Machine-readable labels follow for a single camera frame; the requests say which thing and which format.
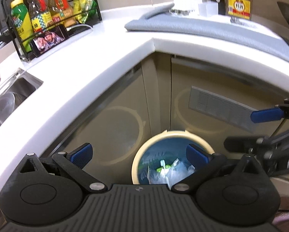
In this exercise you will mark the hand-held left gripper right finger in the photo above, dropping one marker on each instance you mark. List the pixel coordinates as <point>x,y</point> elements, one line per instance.
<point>197,156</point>

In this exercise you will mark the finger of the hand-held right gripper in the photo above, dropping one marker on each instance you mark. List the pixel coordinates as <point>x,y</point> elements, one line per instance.
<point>238,143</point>
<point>265,115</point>

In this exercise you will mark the grey label sticker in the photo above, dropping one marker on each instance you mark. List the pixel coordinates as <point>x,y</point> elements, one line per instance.
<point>219,106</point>

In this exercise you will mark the green plastic bag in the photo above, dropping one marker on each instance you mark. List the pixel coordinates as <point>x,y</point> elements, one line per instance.
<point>162,169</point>

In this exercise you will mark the steel sink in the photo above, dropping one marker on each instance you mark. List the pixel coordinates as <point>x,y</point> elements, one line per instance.
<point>26,82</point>

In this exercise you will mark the small white tube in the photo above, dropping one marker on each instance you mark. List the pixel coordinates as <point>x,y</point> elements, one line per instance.
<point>162,165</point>

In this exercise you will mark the cream trash bin blue liner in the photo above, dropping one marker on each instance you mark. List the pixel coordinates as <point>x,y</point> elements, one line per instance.
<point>163,147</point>

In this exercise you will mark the yellow green snack bag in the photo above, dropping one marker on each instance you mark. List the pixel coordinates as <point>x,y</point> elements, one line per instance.
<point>84,4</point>

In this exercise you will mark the cooking wine jug yellow label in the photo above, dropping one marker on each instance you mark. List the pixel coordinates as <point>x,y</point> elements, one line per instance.
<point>238,4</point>

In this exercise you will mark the beige cabinet door grey sticker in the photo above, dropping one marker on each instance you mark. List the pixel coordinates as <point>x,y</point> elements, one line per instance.
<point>180,116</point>

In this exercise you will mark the steel bowl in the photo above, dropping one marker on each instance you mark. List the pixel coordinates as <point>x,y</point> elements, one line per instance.
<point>3,108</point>

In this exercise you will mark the grey mat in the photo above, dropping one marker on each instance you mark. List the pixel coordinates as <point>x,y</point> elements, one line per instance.
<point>207,29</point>

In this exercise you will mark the clear plastic wrapper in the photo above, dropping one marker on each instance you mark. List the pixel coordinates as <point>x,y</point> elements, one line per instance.
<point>180,171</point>

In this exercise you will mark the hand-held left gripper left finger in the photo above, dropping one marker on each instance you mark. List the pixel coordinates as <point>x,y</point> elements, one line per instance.
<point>81,156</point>

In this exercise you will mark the black smartphone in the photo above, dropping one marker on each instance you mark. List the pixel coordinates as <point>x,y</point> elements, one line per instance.
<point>49,40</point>

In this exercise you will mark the white translucent plastic box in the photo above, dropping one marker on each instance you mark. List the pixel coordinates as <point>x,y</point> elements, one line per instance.
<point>207,9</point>

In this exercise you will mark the gold cap oil bottle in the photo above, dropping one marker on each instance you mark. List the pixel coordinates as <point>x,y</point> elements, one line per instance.
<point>58,2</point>

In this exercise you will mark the red cap clear bottle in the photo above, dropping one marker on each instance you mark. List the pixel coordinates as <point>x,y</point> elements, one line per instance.
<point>38,12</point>

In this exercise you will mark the yellow green label bottle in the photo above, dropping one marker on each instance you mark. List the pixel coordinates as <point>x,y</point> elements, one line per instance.
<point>21,21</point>

